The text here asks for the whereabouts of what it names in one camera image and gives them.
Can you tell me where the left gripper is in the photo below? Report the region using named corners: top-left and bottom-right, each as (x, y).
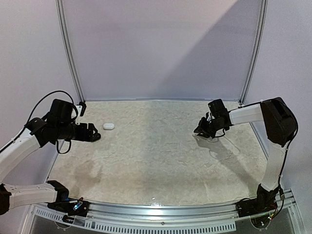
top-left (57, 122), bottom-right (98, 141)

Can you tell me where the white oval charging case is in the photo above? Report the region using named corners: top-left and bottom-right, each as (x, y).
top-left (102, 123), bottom-right (115, 130)

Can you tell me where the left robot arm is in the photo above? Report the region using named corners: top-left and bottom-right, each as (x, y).
top-left (0, 99), bottom-right (101, 217)

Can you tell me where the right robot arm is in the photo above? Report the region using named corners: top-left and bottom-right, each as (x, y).
top-left (193, 97), bottom-right (298, 213)

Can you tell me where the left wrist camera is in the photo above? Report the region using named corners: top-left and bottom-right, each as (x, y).
top-left (75, 102), bottom-right (87, 117)

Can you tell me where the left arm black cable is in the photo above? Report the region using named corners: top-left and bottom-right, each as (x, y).
top-left (0, 90), bottom-right (78, 155)

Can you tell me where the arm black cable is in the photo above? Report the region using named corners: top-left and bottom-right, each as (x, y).
top-left (0, 90), bottom-right (78, 155)
top-left (214, 114), bottom-right (299, 195)

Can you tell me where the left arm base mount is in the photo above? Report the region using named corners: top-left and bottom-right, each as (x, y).
top-left (47, 180), bottom-right (91, 217)

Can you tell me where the aluminium front rail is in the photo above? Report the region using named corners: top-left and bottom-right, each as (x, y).
top-left (28, 187), bottom-right (297, 232)

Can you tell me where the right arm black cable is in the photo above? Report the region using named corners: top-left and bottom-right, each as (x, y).
top-left (214, 114), bottom-right (299, 195)

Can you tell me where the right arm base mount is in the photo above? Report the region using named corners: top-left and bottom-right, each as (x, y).
top-left (235, 193), bottom-right (277, 217)

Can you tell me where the left aluminium corner post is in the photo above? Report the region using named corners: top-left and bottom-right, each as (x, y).
top-left (56, 0), bottom-right (86, 102)

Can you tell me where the aluminium corner post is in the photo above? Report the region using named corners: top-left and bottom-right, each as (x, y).
top-left (56, 0), bottom-right (86, 102)
top-left (239, 0), bottom-right (268, 104)

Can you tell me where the right aluminium corner post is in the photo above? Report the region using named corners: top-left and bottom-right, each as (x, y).
top-left (239, 0), bottom-right (268, 104)

